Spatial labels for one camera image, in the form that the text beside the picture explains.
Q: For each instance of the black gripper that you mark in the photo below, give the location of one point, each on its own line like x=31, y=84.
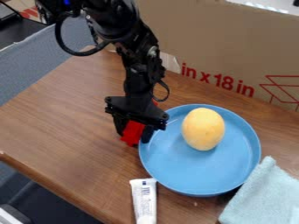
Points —
x=138, y=96

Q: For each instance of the red rectangular block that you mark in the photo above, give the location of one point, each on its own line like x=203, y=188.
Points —
x=132, y=132

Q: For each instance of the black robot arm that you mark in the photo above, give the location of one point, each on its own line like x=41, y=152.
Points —
x=119, y=26

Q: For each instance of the yellow lemon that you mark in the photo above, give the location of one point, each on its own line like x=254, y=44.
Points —
x=203, y=129

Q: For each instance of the white tube of cream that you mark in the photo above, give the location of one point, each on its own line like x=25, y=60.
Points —
x=143, y=189

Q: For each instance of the light blue towel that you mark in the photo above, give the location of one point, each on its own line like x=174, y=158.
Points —
x=267, y=199

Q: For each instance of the cardboard box wall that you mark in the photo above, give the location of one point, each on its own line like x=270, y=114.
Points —
x=228, y=44

